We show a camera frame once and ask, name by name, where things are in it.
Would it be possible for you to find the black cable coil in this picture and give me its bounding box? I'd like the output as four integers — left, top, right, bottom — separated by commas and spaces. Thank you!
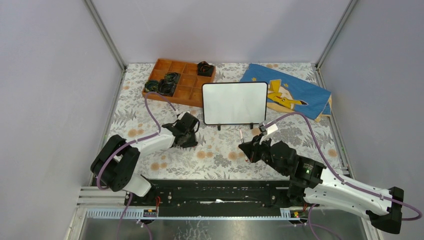
157, 80, 176, 98
197, 61, 215, 78
164, 72, 181, 86
144, 80, 161, 95

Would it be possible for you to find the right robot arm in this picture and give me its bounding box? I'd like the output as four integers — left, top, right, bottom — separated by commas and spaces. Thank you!
238, 135, 404, 234

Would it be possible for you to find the wooden compartment tray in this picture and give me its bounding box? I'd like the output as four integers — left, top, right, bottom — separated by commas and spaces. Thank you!
142, 58, 216, 108

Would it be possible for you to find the aluminium frame post right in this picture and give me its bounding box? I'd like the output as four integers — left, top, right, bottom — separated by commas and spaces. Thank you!
315, 0, 359, 69

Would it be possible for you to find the white whiteboard black frame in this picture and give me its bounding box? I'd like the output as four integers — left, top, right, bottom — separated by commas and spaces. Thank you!
201, 82, 268, 125

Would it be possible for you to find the floral tablecloth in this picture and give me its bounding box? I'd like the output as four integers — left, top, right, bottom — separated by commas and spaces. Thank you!
108, 63, 348, 180

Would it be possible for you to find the red white marker pen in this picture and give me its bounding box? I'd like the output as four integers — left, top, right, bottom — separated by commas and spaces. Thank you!
239, 128, 249, 162

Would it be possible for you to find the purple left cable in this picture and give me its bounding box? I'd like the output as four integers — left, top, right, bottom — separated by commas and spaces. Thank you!
96, 91, 177, 240

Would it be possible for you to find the blue pikachu cloth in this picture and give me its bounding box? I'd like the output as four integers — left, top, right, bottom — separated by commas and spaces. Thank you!
240, 63, 332, 122

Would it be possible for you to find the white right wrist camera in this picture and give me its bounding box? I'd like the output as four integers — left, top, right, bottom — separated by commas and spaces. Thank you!
258, 121, 278, 136

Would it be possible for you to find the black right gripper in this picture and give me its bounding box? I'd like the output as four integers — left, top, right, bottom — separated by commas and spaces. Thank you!
239, 132, 288, 176

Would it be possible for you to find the aluminium frame post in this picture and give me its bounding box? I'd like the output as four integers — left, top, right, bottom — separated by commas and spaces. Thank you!
82, 0, 127, 71
315, 0, 359, 69

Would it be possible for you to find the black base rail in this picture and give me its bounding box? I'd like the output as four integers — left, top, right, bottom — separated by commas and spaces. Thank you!
124, 179, 313, 218

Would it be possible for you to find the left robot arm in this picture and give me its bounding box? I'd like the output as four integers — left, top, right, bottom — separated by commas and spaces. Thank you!
90, 111, 200, 206

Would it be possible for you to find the aluminium frame post left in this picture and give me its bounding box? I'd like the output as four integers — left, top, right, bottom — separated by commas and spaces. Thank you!
82, 0, 127, 71

